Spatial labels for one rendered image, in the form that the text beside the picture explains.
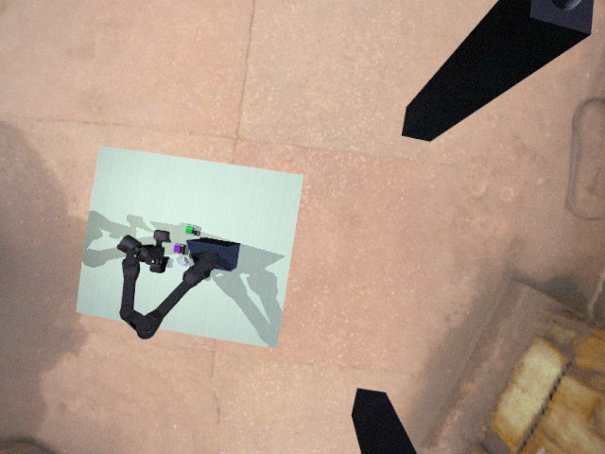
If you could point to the purple button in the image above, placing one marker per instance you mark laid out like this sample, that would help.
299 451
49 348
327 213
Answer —
179 248

